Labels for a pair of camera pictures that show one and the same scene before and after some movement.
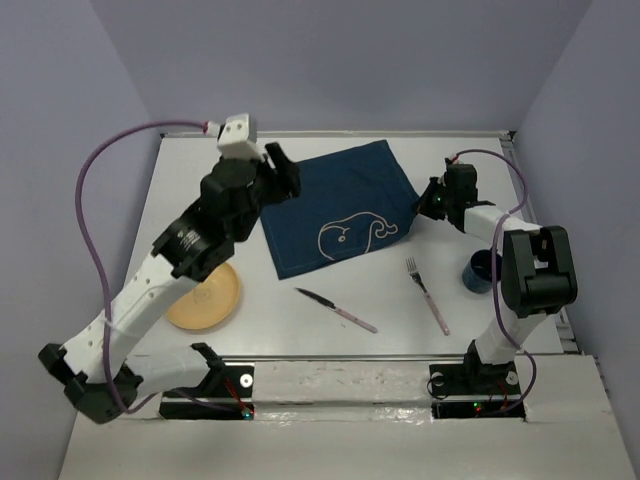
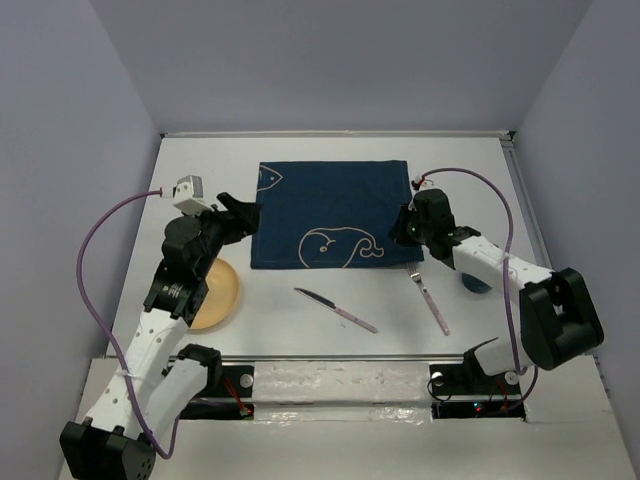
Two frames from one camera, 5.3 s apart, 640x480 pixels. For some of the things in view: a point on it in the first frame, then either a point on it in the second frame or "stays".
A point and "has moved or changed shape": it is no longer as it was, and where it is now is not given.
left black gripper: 289,181 -> 245,215
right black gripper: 423,206 -> 398,232
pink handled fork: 413,273 stays
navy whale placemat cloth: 350,201 has moved or changed shape
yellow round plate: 210,303 stays
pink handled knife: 341,312 stays
